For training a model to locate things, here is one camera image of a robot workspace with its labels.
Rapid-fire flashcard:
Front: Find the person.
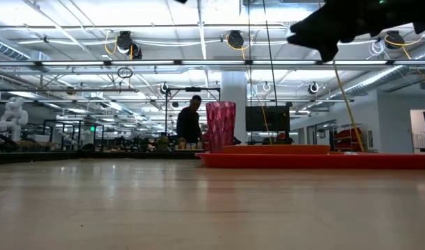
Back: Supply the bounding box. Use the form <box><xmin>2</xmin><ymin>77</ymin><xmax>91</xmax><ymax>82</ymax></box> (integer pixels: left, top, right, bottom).
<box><xmin>176</xmin><ymin>94</ymin><xmax>204</xmax><ymax>144</ymax></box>

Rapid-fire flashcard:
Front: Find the red translucent plastic cup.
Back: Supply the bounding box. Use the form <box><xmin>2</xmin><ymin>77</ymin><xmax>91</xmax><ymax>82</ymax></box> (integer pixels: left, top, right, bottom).
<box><xmin>205</xmin><ymin>101</ymin><xmax>237</xmax><ymax>154</ymax></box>

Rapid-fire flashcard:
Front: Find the long ceiling light bar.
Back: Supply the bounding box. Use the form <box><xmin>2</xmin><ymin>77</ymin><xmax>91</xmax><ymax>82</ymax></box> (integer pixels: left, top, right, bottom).
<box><xmin>0</xmin><ymin>59</ymin><xmax>425</xmax><ymax>67</ymax></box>

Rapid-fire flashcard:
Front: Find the silver ventilation duct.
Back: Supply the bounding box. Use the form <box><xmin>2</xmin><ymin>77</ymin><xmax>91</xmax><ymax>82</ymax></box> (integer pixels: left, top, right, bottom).
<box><xmin>328</xmin><ymin>51</ymin><xmax>425</xmax><ymax>99</ymax></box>
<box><xmin>0</xmin><ymin>37</ymin><xmax>31</xmax><ymax>62</ymax></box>

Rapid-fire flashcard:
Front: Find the white pillar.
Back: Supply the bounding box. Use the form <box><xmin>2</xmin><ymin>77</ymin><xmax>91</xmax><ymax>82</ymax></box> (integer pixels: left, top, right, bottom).
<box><xmin>220</xmin><ymin>71</ymin><xmax>249</xmax><ymax>144</ymax></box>

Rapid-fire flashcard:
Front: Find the yellow hanging cable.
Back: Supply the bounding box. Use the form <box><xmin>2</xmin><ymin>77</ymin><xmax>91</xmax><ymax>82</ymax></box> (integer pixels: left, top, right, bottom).
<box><xmin>332</xmin><ymin>61</ymin><xmax>366</xmax><ymax>153</ymax></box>

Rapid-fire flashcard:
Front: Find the black ceiling cable reel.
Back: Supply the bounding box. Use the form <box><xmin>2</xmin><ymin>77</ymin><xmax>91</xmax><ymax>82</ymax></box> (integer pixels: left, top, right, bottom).
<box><xmin>384</xmin><ymin>30</ymin><xmax>407</xmax><ymax>50</ymax></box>
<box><xmin>115</xmin><ymin>30</ymin><xmax>143</xmax><ymax>60</ymax></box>
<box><xmin>225</xmin><ymin>30</ymin><xmax>245</xmax><ymax>50</ymax></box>

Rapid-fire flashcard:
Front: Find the black aluminium table frame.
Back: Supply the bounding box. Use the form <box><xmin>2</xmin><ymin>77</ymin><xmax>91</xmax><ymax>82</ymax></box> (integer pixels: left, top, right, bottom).
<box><xmin>0</xmin><ymin>150</ymin><xmax>203</xmax><ymax>166</ymax></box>

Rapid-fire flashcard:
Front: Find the black hanging cable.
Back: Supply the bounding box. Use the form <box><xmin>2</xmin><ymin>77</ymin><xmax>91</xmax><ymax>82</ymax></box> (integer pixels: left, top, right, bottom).
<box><xmin>262</xmin><ymin>0</ymin><xmax>280</xmax><ymax>108</ymax></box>

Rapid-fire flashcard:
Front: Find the red plastic tray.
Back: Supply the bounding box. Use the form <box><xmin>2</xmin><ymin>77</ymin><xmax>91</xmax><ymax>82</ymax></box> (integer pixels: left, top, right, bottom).
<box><xmin>194</xmin><ymin>151</ymin><xmax>425</xmax><ymax>171</ymax></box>

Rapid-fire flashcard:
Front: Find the white robot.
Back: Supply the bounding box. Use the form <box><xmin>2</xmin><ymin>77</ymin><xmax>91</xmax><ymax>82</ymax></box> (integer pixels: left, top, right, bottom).
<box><xmin>0</xmin><ymin>97</ymin><xmax>29</xmax><ymax>142</ymax></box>

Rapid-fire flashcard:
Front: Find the rack with red bins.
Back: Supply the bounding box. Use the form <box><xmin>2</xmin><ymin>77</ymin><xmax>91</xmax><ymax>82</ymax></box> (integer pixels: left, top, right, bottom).
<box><xmin>333</xmin><ymin>127</ymin><xmax>365</xmax><ymax>151</ymax></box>

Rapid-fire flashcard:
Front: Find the black wall monitor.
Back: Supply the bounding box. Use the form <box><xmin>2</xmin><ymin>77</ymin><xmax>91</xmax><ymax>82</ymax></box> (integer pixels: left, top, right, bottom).
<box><xmin>245</xmin><ymin>106</ymin><xmax>291</xmax><ymax>133</ymax></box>

